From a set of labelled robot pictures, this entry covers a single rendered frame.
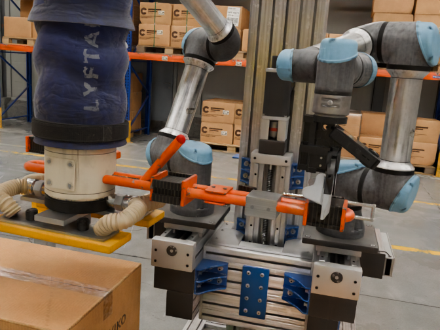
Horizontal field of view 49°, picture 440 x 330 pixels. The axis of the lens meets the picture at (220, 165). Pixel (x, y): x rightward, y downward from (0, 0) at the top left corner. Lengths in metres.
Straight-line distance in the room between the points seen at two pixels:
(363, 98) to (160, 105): 4.01
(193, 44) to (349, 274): 0.92
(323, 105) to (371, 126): 7.67
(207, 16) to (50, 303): 0.94
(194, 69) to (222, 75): 7.96
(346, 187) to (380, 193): 0.10
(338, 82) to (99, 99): 0.52
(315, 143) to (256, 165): 0.61
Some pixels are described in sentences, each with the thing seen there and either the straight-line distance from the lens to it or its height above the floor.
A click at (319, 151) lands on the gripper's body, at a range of 0.99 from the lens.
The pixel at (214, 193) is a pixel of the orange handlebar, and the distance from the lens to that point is 1.06.
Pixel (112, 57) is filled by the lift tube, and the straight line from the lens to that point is 1.12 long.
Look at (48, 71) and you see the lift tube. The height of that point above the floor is 1.49.
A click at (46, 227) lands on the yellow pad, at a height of 1.14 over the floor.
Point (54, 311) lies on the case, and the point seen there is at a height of 0.95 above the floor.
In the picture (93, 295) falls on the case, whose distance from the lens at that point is 1.28.
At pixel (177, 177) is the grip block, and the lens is 1.15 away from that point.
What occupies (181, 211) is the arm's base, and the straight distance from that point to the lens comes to 1.58.
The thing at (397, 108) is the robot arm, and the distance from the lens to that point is 1.43.
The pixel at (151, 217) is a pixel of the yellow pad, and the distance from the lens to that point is 1.25.
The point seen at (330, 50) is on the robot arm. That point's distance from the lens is 0.98.
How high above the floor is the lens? 1.54
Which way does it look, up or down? 12 degrees down
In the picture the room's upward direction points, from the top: 4 degrees clockwise
